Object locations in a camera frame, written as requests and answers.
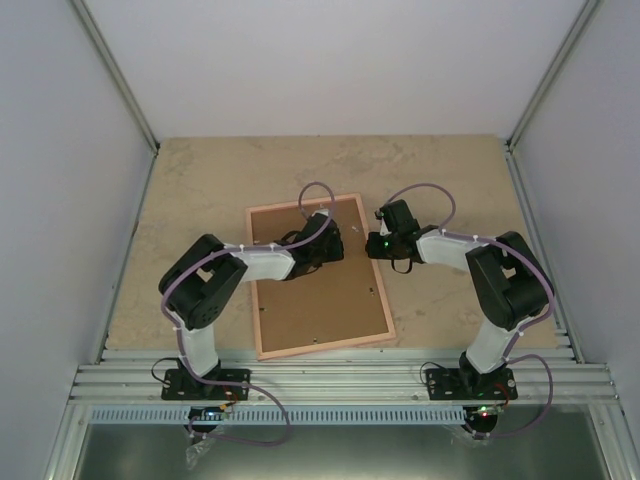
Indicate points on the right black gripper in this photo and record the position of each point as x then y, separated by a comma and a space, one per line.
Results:
374, 249

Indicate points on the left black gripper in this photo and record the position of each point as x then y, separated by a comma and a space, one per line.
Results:
335, 251

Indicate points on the pink picture frame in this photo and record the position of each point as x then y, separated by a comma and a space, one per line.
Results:
310, 350

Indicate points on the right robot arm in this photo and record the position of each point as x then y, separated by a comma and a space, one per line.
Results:
512, 289

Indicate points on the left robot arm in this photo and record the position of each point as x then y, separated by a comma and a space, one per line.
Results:
197, 288

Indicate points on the right circuit board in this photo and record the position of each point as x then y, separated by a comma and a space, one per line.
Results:
489, 410

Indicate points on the circuit board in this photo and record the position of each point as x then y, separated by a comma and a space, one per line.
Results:
489, 410
211, 413

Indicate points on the left circuit board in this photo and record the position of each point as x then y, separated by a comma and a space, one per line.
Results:
211, 413

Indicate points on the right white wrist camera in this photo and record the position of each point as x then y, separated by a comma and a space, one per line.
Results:
379, 214

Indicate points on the brown frame backing board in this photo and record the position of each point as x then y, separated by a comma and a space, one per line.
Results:
320, 305

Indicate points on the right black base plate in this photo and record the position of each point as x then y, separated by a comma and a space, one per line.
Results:
455, 384

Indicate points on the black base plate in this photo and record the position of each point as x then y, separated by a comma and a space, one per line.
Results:
455, 384
180, 385

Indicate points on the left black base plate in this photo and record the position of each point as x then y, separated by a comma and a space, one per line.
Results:
180, 385

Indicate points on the aluminium rail beam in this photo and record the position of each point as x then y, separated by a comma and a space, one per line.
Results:
349, 376

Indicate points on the grey slotted cable duct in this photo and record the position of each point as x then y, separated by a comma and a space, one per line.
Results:
270, 415

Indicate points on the right aluminium corner post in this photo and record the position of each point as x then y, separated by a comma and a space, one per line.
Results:
569, 43

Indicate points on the aluminium corner post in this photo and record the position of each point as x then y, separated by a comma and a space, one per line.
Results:
569, 43
91, 28

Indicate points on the left aluminium corner post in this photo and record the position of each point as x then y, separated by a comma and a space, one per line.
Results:
91, 28

